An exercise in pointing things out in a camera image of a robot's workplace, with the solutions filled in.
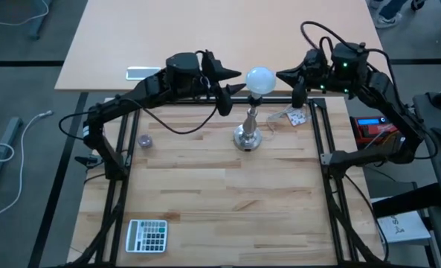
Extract person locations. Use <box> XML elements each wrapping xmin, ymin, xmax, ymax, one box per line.
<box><xmin>367</xmin><ymin>0</ymin><xmax>411</xmax><ymax>30</ymax></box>

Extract black aluminium table frame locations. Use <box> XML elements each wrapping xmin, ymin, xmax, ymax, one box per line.
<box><xmin>67</xmin><ymin>91</ymin><xmax>388</xmax><ymax>268</ymax></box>

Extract silver table lamp base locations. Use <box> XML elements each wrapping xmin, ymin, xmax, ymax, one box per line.
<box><xmin>233</xmin><ymin>95</ymin><xmax>264</xmax><ymax>153</ymax></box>

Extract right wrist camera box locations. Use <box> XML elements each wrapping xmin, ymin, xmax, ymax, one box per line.
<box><xmin>303</xmin><ymin>48</ymin><xmax>328</xmax><ymax>72</ymax></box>

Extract red device with blue display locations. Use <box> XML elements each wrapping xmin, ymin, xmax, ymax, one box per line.
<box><xmin>349</xmin><ymin>115</ymin><xmax>408</xmax><ymax>149</ymax></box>

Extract silver smartphone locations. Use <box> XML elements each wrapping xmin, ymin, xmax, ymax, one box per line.
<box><xmin>126</xmin><ymin>66</ymin><xmax>163</xmax><ymax>82</ymax></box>

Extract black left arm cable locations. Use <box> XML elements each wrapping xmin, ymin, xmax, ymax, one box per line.
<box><xmin>58</xmin><ymin>96</ymin><xmax>222</xmax><ymax>141</ymax></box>

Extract black stand bar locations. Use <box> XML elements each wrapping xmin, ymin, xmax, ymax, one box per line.
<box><xmin>372</xmin><ymin>182</ymin><xmax>441</xmax><ymax>219</ymax></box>

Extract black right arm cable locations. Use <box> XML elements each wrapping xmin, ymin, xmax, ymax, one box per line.
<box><xmin>300</xmin><ymin>20</ymin><xmax>396</xmax><ymax>87</ymax></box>

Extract small black bracket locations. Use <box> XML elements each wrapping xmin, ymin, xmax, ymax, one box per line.
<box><xmin>74</xmin><ymin>154</ymin><xmax>106</xmax><ymax>169</ymax></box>

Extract large beige desk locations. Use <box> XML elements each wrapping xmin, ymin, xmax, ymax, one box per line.
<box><xmin>54</xmin><ymin>0</ymin><xmax>399</xmax><ymax>94</ymax></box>

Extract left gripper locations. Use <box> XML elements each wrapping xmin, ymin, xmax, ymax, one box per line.
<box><xmin>195</xmin><ymin>51</ymin><xmax>247</xmax><ymax>118</ymax></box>

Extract white desk calculator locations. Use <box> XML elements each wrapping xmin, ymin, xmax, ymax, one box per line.
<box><xmin>125</xmin><ymin>219</ymin><xmax>169</xmax><ymax>255</ymax></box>

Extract thin white floor cable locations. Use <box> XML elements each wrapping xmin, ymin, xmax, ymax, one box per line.
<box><xmin>0</xmin><ymin>0</ymin><xmax>51</xmax><ymax>28</ymax></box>

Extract crumpled plastic wrapper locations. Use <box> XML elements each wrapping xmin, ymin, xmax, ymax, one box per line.
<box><xmin>265</xmin><ymin>103</ymin><xmax>300</xmax><ymax>139</ymax></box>

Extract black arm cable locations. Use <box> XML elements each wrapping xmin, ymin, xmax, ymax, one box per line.
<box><xmin>300</xmin><ymin>20</ymin><xmax>396</xmax><ymax>87</ymax></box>
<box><xmin>58</xmin><ymin>96</ymin><xmax>222</xmax><ymax>141</ymax></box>

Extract grey desk leg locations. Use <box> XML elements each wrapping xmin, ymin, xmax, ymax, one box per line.
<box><xmin>28</xmin><ymin>0</ymin><xmax>54</xmax><ymax>41</ymax></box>

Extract white reflector lightbulb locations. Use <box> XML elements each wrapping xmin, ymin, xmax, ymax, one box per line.
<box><xmin>245</xmin><ymin>66</ymin><xmax>277</xmax><ymax>101</ymax></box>

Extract white printed cardboard box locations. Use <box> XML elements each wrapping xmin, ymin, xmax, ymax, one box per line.
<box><xmin>370</xmin><ymin>197</ymin><xmax>432</xmax><ymax>245</ymax></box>

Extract black power cable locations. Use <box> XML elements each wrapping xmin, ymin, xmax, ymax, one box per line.
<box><xmin>344</xmin><ymin>173</ymin><xmax>390</xmax><ymax>262</ymax></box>

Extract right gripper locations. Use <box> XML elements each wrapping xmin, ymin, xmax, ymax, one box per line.
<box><xmin>275</xmin><ymin>48</ymin><xmax>333</xmax><ymax>109</ymax></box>

